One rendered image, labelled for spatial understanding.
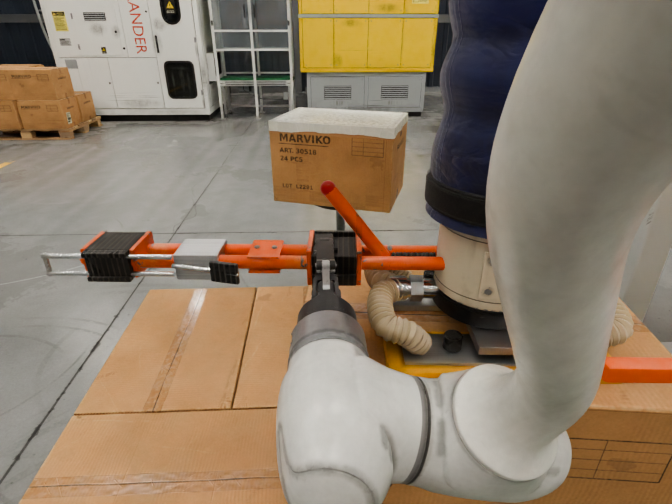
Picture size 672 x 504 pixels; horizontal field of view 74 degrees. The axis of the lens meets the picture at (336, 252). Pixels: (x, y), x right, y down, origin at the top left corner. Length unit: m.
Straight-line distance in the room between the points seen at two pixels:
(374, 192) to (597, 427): 1.58
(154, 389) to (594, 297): 1.22
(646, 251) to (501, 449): 1.88
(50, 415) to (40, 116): 5.66
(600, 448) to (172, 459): 0.86
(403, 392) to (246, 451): 0.75
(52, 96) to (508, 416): 7.16
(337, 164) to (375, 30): 5.91
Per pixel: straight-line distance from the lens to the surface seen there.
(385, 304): 0.68
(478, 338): 0.70
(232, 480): 1.10
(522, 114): 0.17
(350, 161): 2.11
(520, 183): 0.18
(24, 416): 2.31
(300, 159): 2.18
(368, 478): 0.38
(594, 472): 0.83
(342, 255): 0.66
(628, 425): 0.77
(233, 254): 0.75
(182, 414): 1.26
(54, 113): 7.36
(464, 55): 0.61
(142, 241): 0.78
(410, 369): 0.67
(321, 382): 0.41
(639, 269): 2.29
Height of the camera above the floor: 1.42
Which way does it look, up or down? 27 degrees down
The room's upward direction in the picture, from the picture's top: straight up
